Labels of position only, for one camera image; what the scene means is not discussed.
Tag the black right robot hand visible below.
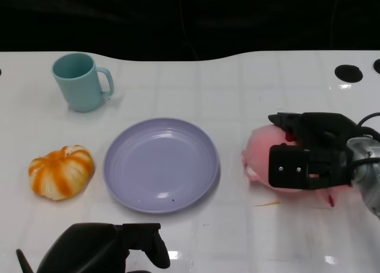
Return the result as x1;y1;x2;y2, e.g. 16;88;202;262
268;112;365;190

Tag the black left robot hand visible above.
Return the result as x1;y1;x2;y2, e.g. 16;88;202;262
37;222;171;273

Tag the pink plush beaver doll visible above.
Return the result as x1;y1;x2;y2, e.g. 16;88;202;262
240;123;336;207

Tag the purple plastic plate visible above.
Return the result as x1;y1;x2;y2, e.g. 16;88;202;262
103;117;220;215

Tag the thin black rod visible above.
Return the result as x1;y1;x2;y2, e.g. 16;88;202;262
16;249;35;273

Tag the orange white striped pumpkin toy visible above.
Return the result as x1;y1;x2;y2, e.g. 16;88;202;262
28;144;96;202

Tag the teal plastic mug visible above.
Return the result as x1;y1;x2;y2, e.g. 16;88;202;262
51;52;115;113

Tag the black backdrop curtain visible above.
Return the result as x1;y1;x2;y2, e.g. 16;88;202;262
0;0;380;62

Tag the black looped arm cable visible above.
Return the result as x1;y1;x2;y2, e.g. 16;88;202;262
356;112;380;137

